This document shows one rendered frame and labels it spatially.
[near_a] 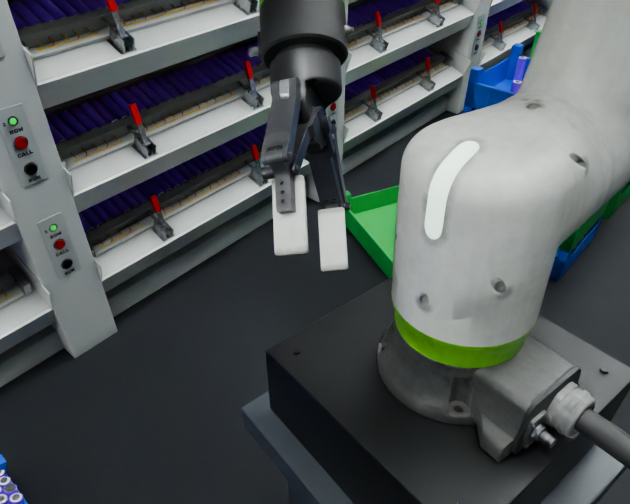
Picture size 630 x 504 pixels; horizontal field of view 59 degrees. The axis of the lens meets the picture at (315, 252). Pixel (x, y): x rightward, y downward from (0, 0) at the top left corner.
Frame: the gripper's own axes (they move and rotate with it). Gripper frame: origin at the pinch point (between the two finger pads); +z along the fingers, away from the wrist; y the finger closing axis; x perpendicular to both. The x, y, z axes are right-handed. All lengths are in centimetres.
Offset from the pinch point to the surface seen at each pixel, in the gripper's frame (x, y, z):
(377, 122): -9, -91, -49
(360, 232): -12, -73, -16
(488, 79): 20, -68, -45
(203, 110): -34, -40, -37
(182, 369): -40, -40, 13
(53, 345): -64, -34, 7
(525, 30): 37, -156, -101
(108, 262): -52, -35, -8
